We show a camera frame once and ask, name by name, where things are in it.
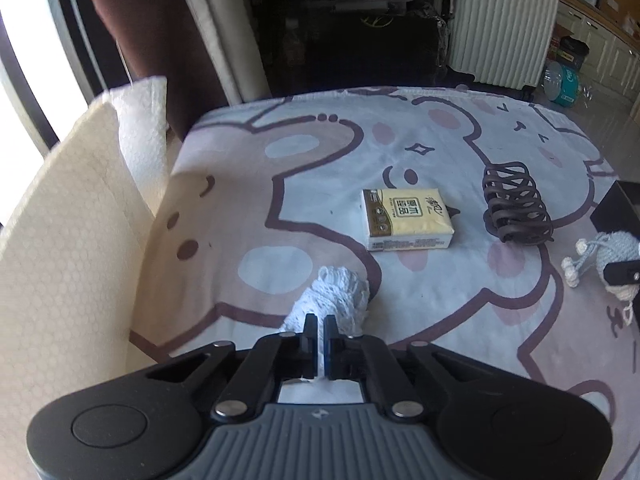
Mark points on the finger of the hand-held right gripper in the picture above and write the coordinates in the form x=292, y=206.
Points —
x=622, y=276

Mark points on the dark window frame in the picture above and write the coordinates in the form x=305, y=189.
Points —
x=65, y=25

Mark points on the brown curtain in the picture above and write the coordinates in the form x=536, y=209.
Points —
x=150, y=35

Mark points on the white lace scrunchie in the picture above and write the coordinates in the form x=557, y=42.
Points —
x=340, y=295

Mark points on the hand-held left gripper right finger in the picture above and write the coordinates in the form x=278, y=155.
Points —
x=328, y=335

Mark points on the white bubble foam sheet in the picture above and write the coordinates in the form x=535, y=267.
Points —
x=142, y=135

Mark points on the black cardboard box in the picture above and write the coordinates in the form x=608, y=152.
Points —
x=620, y=210

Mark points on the blue crochet toy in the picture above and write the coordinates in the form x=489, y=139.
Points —
x=612, y=247

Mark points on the yellow tissue packet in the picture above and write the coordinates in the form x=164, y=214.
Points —
x=405, y=220

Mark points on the grey trash bin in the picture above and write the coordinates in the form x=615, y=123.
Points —
x=572, y=52

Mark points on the white kitchen cabinets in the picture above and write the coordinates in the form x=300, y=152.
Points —
x=610, y=50

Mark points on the cream honeycomb foam board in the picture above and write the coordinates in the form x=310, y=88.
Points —
x=65, y=235

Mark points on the white ribbed suitcase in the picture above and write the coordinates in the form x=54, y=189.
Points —
x=500, y=25

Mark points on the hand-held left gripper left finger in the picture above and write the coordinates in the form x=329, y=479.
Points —
x=310, y=335

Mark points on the dark hair claw clip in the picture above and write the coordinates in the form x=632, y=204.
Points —
x=515, y=200

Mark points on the beige curtain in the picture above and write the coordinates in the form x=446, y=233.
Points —
x=220, y=25

